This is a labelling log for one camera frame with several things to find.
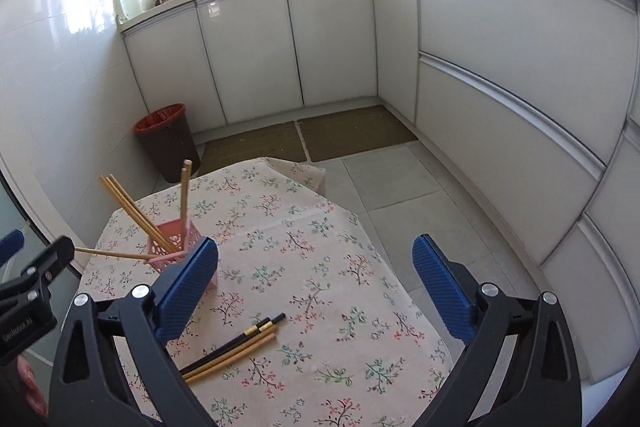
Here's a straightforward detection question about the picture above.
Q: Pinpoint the tan wooden chopstick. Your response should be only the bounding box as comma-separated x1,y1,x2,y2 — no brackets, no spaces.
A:
185,334,278,383
180,164,190,234
110,174,180,253
99,176,173,256
104,175,177,254
184,160,194,228
197,326,276,368
74,247,153,262

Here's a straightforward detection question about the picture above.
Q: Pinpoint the white cabinet drawer front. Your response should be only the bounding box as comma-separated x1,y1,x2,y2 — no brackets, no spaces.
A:
584,127,640,303
416,0,634,166
542,217,640,388
600,0,640,168
415,54,607,267

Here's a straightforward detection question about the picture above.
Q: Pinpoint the brown floor mat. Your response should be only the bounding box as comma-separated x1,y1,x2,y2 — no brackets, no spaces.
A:
296,105,418,162
192,121,307,175

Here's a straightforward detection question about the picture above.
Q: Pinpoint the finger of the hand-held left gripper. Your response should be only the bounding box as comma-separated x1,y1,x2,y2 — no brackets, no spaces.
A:
0,229,26,269
0,236,76,304

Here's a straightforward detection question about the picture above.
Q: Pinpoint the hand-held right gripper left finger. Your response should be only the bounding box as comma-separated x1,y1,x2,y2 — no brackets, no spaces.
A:
47,237,220,427

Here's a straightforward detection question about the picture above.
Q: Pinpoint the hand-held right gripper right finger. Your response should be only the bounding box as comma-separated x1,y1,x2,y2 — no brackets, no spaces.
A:
411,234,583,427

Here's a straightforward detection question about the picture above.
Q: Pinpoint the pink plastic chopstick holder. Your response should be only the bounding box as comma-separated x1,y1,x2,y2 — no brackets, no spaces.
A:
144,219,220,290

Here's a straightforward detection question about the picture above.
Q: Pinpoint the person's left hand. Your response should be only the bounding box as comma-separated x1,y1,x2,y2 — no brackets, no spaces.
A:
15,353,47,406

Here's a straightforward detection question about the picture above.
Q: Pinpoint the floral tablecloth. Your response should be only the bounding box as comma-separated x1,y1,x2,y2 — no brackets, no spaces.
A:
75,157,453,427

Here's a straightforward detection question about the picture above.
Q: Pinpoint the red trash bag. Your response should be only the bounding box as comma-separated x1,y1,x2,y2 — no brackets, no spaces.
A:
133,103,187,135

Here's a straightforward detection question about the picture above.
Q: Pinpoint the white cabinet door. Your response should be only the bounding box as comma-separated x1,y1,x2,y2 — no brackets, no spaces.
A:
371,0,420,126
195,0,306,126
122,2,228,136
285,0,379,108

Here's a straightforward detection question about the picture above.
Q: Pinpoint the brown trash bin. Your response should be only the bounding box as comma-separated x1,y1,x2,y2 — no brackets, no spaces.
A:
133,103,202,184

